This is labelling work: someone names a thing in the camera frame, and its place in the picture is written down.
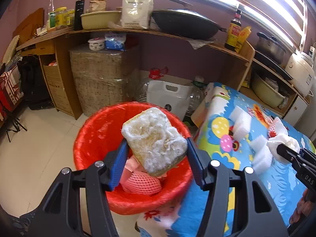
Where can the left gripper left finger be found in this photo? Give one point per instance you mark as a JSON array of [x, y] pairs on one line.
[[59, 212]]

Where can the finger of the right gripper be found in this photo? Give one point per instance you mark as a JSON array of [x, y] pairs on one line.
[[287, 155]]

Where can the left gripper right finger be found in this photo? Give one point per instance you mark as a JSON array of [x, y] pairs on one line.
[[255, 213]]

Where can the white tissue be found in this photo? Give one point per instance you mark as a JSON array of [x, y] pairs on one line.
[[288, 141]]

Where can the white foam block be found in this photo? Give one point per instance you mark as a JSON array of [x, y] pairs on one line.
[[242, 123], [262, 156]]

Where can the small pink foam fruit net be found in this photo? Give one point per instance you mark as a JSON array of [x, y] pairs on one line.
[[277, 128]]

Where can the large pink foam fruit net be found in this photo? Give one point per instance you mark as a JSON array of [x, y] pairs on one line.
[[142, 183]]

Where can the yellow scrub sponge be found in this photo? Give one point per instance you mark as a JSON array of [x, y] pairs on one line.
[[155, 143]]

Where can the wooden kitchen shelf unit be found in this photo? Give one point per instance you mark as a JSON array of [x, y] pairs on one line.
[[212, 61]]

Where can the person's right hand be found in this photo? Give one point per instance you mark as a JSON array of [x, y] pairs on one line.
[[303, 207]]

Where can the white cabinet door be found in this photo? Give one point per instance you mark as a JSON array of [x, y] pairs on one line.
[[296, 111]]

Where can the blue cartoon tablecloth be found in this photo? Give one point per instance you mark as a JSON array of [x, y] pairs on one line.
[[182, 218]]

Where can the cream basin in cabinet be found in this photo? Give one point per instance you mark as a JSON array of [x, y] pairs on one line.
[[265, 92]]

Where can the white rice cooker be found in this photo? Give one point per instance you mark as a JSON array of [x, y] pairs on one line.
[[300, 68]]

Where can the black induction cooktop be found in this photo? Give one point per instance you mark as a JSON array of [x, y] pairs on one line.
[[262, 58]]

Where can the clear plastic water bottle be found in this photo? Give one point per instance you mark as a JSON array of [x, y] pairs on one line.
[[197, 94]]

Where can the steel cooking pot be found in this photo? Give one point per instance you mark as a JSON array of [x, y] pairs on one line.
[[271, 47]]

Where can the white pearl rice bag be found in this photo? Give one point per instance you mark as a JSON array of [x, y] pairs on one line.
[[173, 97]]

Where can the yellow snack packet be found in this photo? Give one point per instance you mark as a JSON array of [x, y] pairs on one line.
[[243, 35]]

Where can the wrapped woven box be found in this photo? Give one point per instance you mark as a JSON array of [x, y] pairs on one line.
[[106, 77]]

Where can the dark soy sauce bottle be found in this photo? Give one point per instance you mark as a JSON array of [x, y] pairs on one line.
[[233, 31]]

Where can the red capped oil jug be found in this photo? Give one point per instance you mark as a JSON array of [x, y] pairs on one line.
[[156, 73]]

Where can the small white tub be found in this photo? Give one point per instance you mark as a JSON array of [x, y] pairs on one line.
[[96, 44]]

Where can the blue salt bag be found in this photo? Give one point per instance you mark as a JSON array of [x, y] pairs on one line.
[[115, 41]]

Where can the black wok with lid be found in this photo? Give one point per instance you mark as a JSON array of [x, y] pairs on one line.
[[185, 22]]

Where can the cream basin on shelf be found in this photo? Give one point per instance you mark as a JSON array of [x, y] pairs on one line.
[[99, 19]]

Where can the clear vinegar bottle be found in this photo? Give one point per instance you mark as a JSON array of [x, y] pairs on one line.
[[51, 15]]

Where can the yellow jar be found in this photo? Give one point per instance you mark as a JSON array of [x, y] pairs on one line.
[[60, 17]]

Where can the black thermos bottle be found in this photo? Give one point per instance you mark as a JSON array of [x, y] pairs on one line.
[[79, 10]]

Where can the brown paper bag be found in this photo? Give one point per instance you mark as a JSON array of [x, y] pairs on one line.
[[97, 5]]

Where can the white flour bag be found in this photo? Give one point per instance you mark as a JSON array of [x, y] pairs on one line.
[[136, 14]]

